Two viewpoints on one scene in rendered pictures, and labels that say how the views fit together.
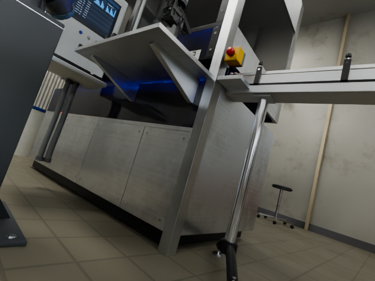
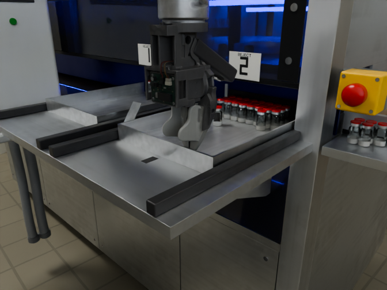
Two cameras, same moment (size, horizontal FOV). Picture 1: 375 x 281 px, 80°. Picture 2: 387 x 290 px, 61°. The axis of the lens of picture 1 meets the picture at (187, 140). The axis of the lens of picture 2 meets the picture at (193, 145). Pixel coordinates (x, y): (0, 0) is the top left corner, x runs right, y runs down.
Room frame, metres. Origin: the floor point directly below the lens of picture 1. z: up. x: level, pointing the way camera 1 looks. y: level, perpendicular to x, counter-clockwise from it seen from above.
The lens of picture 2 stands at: (0.42, 0.17, 1.12)
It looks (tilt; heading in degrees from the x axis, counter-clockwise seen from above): 21 degrees down; 3
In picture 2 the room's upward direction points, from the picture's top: straight up
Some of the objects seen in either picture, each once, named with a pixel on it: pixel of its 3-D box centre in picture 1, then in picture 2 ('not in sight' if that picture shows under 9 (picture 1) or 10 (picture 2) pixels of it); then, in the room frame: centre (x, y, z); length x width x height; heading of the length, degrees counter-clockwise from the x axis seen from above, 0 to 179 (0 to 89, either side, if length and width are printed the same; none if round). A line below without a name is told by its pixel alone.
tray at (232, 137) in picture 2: not in sight; (217, 126); (1.11, 0.16, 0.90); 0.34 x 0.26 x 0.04; 140
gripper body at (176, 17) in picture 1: (174, 12); (180, 64); (0.93, 0.22, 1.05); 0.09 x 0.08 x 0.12; 140
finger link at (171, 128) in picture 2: not in sight; (176, 128); (0.94, 0.23, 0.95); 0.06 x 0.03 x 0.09; 140
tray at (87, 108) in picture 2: not in sight; (125, 101); (1.33, 0.42, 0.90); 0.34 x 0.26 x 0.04; 140
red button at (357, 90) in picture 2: (230, 52); (355, 94); (1.01, -0.08, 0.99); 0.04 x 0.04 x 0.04; 50
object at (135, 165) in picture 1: (136, 151); (165, 149); (2.10, 0.42, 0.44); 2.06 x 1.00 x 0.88; 50
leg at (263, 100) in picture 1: (246, 172); not in sight; (1.06, -0.31, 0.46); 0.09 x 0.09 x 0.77; 50
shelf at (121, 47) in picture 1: (145, 67); (144, 129); (1.17, 0.33, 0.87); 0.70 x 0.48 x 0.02; 50
